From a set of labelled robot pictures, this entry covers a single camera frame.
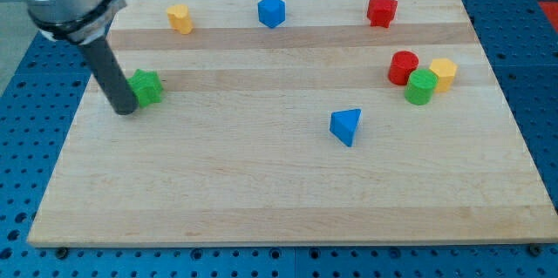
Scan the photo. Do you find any blue triangle block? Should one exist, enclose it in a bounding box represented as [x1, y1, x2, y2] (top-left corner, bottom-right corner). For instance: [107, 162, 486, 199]
[330, 108, 361, 147]

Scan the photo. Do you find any yellow heart block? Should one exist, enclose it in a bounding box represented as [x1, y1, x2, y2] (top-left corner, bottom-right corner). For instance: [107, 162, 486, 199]
[166, 4, 194, 35]

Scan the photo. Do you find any blue cube block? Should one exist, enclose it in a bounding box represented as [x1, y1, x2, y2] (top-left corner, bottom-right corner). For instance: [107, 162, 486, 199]
[257, 0, 286, 29]

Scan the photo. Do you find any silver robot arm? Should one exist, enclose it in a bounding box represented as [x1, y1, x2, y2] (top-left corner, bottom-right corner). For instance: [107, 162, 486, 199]
[24, 0, 139, 115]

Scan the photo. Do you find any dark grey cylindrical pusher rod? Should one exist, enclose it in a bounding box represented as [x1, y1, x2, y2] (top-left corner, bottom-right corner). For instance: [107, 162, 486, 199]
[78, 36, 139, 115]

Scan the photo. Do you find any green star block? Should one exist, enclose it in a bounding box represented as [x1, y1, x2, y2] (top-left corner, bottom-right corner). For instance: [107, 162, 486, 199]
[127, 69, 163, 108]

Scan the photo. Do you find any green cylinder block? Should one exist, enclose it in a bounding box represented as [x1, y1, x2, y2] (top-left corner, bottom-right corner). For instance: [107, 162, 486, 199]
[404, 69, 439, 105]

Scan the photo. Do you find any red cylinder block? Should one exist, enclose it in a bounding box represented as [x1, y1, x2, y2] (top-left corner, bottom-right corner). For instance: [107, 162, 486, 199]
[388, 51, 419, 85]

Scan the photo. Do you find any wooden board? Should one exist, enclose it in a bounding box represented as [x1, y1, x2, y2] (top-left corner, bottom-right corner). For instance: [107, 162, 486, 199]
[28, 0, 557, 247]

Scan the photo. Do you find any yellow hexagon block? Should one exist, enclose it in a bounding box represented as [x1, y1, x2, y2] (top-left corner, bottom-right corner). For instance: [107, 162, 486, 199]
[429, 58, 458, 92]

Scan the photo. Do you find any red star block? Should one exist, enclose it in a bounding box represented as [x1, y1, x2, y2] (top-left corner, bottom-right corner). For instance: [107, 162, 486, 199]
[366, 0, 398, 28]

